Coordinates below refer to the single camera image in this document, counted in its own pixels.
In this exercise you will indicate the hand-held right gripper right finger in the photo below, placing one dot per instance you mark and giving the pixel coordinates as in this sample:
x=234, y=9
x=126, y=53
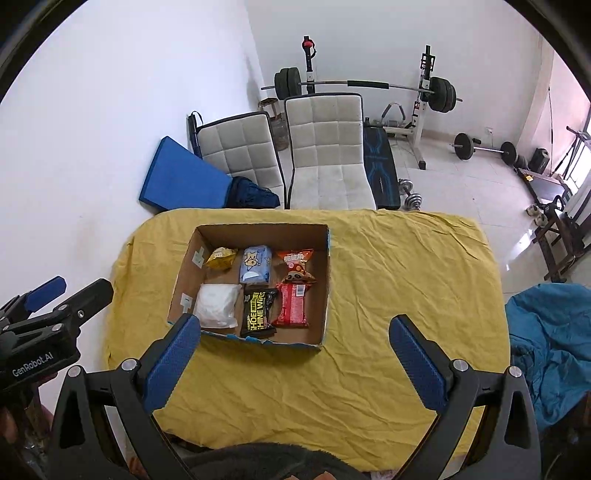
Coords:
x=415, y=364

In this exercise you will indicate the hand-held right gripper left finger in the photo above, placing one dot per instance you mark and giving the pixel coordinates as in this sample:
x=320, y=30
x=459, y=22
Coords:
x=173, y=364

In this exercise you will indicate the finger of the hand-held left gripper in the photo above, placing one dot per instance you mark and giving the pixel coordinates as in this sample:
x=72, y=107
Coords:
x=92, y=295
x=44, y=290

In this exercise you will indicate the white plastic bag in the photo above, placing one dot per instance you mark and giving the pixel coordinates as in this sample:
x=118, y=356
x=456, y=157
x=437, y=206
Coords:
x=216, y=305

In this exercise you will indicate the black snack packet yellow print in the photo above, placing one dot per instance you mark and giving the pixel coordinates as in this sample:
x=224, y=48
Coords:
x=258, y=314

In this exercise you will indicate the gold snack packet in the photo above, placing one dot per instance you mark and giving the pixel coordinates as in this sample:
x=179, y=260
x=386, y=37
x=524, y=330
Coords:
x=221, y=258

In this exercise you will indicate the light blue tissue pack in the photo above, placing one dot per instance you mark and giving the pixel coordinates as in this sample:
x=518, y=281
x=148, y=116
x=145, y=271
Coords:
x=255, y=264

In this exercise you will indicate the red snack packet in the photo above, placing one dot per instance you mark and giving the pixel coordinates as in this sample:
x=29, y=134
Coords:
x=293, y=307

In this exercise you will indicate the cardboard box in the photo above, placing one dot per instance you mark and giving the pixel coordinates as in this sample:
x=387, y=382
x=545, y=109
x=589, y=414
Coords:
x=258, y=235

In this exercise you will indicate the orange snack packet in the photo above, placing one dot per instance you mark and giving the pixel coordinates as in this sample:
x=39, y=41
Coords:
x=295, y=264

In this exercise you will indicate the yellow tablecloth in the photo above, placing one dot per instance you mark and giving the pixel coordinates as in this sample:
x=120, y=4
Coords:
x=392, y=277

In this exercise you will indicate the teal beanbag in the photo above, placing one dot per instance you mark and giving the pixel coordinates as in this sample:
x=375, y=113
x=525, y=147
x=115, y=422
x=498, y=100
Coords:
x=549, y=341

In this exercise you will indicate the person's dark fleece clothing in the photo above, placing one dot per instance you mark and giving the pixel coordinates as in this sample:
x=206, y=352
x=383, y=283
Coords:
x=268, y=464

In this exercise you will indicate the blue folded gym mat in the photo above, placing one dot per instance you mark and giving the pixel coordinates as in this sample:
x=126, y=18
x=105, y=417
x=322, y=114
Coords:
x=184, y=177

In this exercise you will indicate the chrome dumbbells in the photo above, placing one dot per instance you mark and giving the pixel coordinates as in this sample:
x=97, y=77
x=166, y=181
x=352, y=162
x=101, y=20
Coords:
x=410, y=194

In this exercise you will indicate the dark blue cloth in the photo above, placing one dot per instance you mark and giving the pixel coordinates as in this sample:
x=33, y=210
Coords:
x=251, y=196

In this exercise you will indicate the black and blue rod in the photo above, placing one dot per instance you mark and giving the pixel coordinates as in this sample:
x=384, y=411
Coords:
x=194, y=134

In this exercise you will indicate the dark wooden chair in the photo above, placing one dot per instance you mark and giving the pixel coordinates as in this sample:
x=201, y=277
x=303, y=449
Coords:
x=561, y=240

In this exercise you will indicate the pair of light shoes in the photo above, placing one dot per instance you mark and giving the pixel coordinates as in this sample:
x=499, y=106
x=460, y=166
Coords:
x=535, y=213

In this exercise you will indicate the low white quilted chair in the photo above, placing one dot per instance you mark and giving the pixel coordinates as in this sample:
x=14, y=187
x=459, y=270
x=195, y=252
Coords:
x=240, y=147

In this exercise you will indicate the treadmill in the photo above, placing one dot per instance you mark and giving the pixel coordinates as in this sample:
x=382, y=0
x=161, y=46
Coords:
x=545, y=184

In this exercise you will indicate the short barbell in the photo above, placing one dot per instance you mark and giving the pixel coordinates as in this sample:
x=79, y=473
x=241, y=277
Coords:
x=464, y=146

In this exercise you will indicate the small black appliance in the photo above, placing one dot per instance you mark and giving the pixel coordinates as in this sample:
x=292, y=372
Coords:
x=539, y=161

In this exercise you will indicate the tall white quilted chair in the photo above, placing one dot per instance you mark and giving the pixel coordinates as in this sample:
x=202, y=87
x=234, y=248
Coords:
x=325, y=138

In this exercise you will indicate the brown wooden stool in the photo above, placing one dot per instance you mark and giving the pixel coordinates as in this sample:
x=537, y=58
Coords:
x=279, y=127

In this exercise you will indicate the white barbell rack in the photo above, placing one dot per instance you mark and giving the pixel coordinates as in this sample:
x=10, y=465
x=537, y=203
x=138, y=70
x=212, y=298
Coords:
x=422, y=101

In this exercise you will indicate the black tripod stand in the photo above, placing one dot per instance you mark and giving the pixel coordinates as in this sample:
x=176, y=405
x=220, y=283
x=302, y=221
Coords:
x=575, y=147

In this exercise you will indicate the long barbell with black plates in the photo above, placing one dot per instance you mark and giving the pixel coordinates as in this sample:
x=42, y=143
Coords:
x=369, y=84

